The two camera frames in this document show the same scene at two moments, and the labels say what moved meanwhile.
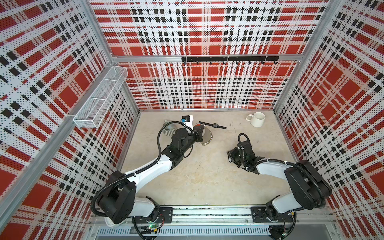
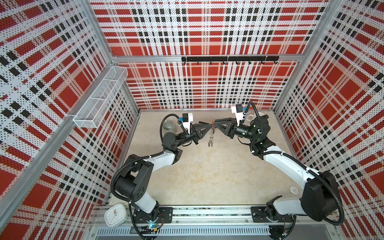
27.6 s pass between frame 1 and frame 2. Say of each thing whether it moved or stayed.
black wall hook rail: stayed
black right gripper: moved
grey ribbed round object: stayed
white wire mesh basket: stayed
